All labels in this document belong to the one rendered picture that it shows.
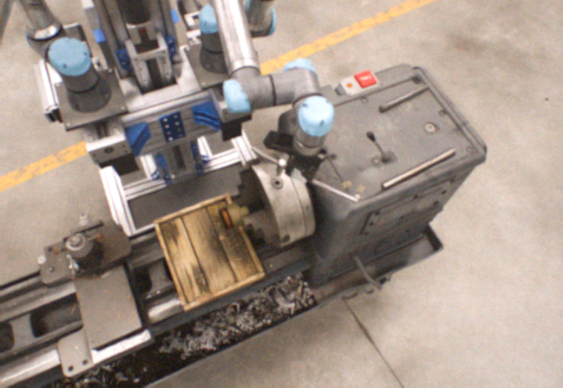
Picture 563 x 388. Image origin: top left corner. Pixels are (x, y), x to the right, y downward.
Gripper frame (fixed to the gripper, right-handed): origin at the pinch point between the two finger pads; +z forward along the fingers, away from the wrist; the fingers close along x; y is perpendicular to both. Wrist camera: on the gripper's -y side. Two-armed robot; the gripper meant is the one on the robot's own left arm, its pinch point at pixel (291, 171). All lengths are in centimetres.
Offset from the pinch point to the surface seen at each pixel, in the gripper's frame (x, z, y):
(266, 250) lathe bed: -11, 50, 2
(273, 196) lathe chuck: -4.4, 13.7, -2.1
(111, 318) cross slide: -59, 38, -28
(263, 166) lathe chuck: 3.2, 15.3, -10.4
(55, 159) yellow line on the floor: -7, 152, -147
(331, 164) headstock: 13.8, 11.3, 8.1
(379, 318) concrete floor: 9, 131, 67
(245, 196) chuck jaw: -6.0, 23.3, -11.3
